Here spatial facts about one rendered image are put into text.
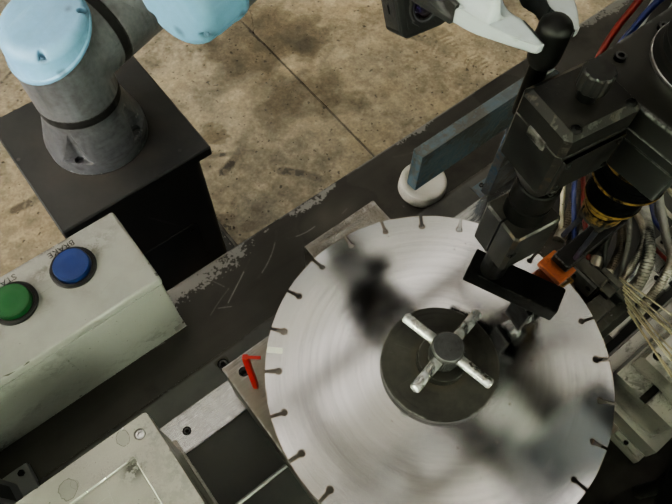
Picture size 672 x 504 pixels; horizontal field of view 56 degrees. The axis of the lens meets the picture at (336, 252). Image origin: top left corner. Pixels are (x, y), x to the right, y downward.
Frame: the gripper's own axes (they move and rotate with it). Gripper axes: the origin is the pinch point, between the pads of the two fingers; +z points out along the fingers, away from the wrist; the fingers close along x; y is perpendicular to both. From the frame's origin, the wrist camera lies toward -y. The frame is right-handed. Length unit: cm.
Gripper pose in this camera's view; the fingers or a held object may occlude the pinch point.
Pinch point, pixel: (540, 36)
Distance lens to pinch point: 40.9
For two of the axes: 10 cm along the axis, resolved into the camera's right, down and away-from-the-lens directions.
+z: 4.9, 7.7, -4.0
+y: -0.1, -4.5, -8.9
